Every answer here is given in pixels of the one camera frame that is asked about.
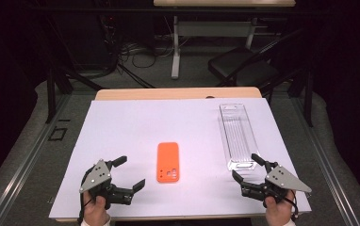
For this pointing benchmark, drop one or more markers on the grey metal floor rail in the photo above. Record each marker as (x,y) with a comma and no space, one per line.
(325,163)
(27,163)

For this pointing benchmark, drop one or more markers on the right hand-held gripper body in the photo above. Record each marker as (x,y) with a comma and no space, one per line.
(283,179)

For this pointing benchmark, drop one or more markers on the white table sheet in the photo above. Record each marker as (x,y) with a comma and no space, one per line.
(137,125)

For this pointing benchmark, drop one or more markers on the black metal stand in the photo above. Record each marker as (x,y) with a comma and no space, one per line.
(308,103)
(51,100)

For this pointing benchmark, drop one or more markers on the person's right hand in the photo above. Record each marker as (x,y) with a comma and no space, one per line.
(278,212)

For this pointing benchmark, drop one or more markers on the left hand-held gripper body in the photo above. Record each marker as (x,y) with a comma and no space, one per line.
(94,179)

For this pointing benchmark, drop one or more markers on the black folding chair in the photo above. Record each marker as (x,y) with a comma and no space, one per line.
(231,61)

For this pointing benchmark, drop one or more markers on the clear plastic package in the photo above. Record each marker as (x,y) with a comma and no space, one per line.
(238,135)

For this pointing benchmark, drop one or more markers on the white-framed desk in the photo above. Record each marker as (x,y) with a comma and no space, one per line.
(176,62)

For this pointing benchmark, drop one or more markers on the orange phone case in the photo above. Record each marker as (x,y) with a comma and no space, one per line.
(167,160)

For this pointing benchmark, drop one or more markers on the person's left hand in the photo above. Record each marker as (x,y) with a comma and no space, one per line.
(94,212)

